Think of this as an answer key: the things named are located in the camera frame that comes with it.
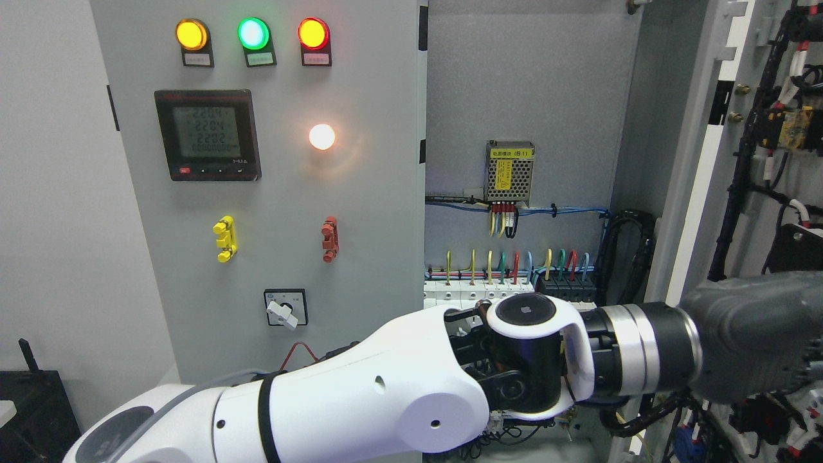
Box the white glowing indicator lamp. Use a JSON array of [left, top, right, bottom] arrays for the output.
[[309, 123, 337, 150]]

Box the black cable loom right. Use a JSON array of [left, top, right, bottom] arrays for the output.
[[595, 209, 658, 306]]

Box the red terminal connector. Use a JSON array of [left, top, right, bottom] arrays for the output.
[[321, 216, 340, 263]]

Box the perforated metal power supply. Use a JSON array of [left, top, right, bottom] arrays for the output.
[[484, 140, 535, 205]]

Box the grey cabinet door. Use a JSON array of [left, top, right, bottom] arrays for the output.
[[643, 0, 823, 463], [91, 1, 428, 383]]

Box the white breaker and socket row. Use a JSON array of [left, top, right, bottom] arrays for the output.
[[423, 278, 535, 309]]

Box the green indicator lamp left door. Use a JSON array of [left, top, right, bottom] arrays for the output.
[[237, 17, 277, 68]]

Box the yellow terminal connector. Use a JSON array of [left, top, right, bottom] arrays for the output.
[[212, 215, 238, 263]]

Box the yellow indicator lamp left door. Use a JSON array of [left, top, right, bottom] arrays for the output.
[[174, 18, 214, 68]]

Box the black digital power meter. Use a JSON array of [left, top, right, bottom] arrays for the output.
[[154, 89, 261, 181]]

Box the red indicator lamp left door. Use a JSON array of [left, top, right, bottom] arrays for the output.
[[297, 17, 332, 67]]

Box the black surge protector block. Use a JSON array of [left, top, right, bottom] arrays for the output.
[[536, 276, 597, 303]]

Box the white rotary selector switch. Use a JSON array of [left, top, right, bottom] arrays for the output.
[[264, 288, 309, 331]]

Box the black box with antenna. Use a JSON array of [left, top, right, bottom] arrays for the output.
[[1, 339, 80, 462]]

